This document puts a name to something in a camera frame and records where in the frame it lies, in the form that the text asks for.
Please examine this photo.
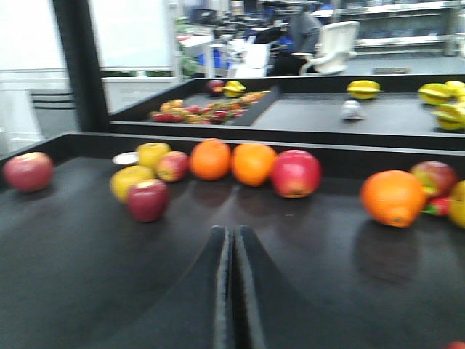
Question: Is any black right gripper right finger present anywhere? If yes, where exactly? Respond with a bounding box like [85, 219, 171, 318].
[234, 225, 344, 348]

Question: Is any pile of cherry tomatoes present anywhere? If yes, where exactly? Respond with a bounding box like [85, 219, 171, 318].
[149, 90, 269, 125]

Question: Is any red yellow apple behind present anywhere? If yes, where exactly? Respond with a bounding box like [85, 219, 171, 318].
[410, 161, 459, 199]

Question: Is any dark red small apple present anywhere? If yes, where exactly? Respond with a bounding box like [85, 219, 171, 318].
[126, 179, 170, 222]

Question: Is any large pink red apple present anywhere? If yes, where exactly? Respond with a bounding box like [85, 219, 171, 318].
[270, 149, 322, 198]

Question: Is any yellow starfruit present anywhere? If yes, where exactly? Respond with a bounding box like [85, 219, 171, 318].
[346, 80, 381, 100]

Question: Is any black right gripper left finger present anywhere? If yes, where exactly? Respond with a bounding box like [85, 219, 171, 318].
[101, 225, 233, 348]

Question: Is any yellow lemon fruit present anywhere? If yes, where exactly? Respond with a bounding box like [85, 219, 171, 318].
[448, 180, 465, 228]

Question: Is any white garlic bulb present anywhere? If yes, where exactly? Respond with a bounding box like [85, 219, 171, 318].
[341, 100, 365, 120]

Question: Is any orange fruit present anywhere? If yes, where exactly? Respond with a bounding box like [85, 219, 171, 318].
[360, 170, 427, 228]
[190, 138, 232, 181]
[232, 143, 277, 187]

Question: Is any orange fruit far left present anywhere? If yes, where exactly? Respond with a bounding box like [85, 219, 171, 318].
[190, 138, 232, 181]

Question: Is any yellow fruit front left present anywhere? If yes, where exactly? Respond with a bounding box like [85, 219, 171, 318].
[110, 165, 154, 204]

